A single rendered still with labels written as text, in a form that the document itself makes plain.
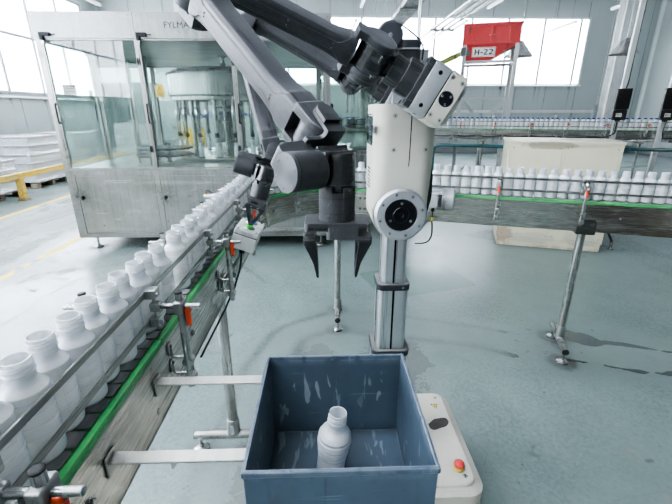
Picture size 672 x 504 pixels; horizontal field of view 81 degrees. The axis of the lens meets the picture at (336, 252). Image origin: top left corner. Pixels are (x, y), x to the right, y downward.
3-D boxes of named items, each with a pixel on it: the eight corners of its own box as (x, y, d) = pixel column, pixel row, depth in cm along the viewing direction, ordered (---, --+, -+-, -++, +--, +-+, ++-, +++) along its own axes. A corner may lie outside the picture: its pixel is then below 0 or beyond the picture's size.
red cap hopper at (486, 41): (446, 195, 729) (463, 23, 635) (447, 189, 794) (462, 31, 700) (500, 198, 705) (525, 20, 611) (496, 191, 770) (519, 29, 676)
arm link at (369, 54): (404, 53, 92) (391, 73, 96) (367, 28, 90) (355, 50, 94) (400, 68, 86) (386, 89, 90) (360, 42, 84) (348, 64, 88)
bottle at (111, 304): (98, 363, 79) (80, 288, 74) (123, 347, 85) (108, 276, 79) (120, 370, 77) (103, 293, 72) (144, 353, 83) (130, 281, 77)
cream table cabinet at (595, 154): (584, 236, 492) (606, 138, 453) (600, 253, 436) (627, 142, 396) (490, 229, 521) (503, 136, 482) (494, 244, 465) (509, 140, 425)
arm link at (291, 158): (329, 102, 62) (307, 143, 68) (266, 99, 54) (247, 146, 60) (370, 158, 58) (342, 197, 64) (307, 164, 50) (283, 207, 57)
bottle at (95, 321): (92, 368, 78) (74, 292, 72) (125, 365, 79) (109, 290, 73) (79, 388, 72) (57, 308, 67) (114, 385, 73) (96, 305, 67)
